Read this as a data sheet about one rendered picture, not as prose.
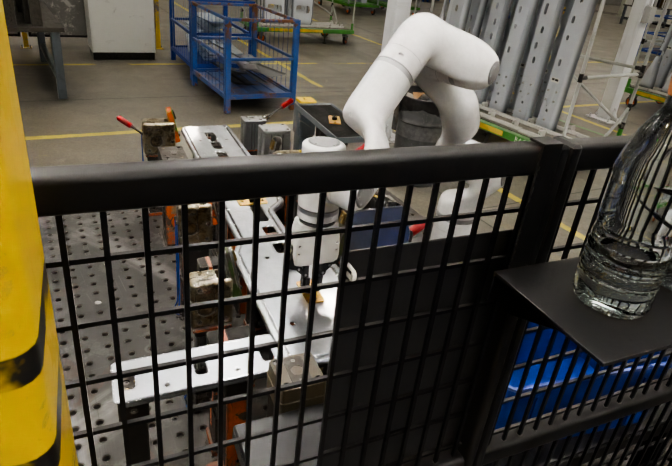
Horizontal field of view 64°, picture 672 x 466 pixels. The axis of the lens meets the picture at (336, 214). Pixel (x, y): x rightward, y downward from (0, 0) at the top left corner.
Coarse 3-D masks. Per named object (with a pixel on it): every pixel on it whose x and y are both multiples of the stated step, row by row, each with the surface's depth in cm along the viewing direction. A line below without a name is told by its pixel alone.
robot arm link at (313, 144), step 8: (304, 144) 102; (312, 144) 101; (320, 144) 101; (328, 144) 102; (336, 144) 102; (344, 144) 104; (304, 152) 102; (304, 200) 105; (312, 200) 104; (328, 200) 102; (304, 208) 106; (312, 208) 105; (328, 208) 105; (336, 208) 107
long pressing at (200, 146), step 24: (192, 144) 193; (240, 144) 196; (240, 216) 147; (240, 264) 127; (264, 264) 127; (336, 264) 130; (264, 288) 118; (336, 288) 121; (264, 312) 111; (288, 312) 112; (288, 336) 105
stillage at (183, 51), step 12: (192, 0) 631; (204, 0) 637; (216, 0) 643; (228, 0) 651; (180, 12) 686; (180, 24) 692; (204, 24) 693; (216, 24) 691; (216, 36) 694; (180, 48) 750; (204, 48) 687; (240, 48) 729; (204, 60) 696; (216, 60) 704
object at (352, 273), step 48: (432, 240) 50; (480, 240) 52; (384, 288) 50; (432, 288) 52; (432, 336) 56; (480, 336) 59; (336, 384) 53; (384, 384) 56; (432, 384) 59; (336, 432) 56; (384, 432) 60; (432, 432) 64
